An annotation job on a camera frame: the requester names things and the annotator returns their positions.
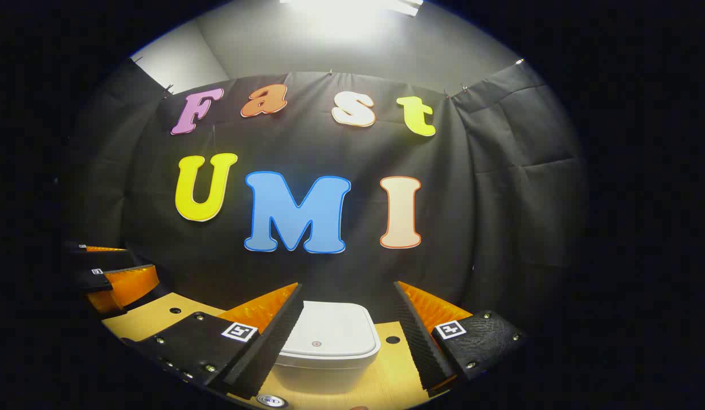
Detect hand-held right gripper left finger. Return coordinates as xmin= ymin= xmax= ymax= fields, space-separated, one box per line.
xmin=120 ymin=282 xmax=305 ymax=400

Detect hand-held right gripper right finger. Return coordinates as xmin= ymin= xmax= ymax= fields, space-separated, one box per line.
xmin=394 ymin=281 xmax=527 ymax=398

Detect white desktop garbage bin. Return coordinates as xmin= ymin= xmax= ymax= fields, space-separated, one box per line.
xmin=273 ymin=301 xmax=382 ymax=395

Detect wooden desktop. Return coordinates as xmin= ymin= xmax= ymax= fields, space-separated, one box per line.
xmin=101 ymin=293 xmax=444 ymax=410

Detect black backdrop cloth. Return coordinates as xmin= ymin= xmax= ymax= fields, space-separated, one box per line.
xmin=62 ymin=57 xmax=589 ymax=337

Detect ceiling light panel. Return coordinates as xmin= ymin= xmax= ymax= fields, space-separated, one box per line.
xmin=280 ymin=0 xmax=424 ymax=18

